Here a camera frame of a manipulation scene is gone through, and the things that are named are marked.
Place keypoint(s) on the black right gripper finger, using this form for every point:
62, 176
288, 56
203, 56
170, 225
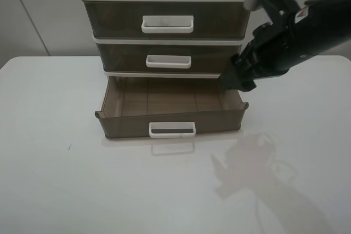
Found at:
230, 80

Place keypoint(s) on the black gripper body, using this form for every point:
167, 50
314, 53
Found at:
274, 49

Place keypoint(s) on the dark translucent bottom drawer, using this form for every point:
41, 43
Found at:
168, 108

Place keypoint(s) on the dark translucent drawer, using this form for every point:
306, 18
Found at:
168, 108
197, 59
169, 20

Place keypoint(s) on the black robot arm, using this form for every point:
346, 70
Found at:
298, 31

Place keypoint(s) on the dark translucent middle drawer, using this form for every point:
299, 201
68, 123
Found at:
197, 59

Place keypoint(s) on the dark translucent top drawer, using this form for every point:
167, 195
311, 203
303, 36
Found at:
169, 20

